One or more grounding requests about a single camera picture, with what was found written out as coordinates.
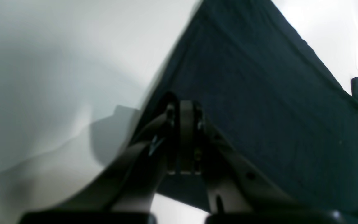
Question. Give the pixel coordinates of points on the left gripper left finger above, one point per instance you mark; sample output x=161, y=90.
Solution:
x=129, y=183

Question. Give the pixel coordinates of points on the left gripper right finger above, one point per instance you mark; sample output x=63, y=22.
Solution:
x=233, y=183

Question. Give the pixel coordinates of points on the black T-shirt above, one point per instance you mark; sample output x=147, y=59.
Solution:
x=267, y=91

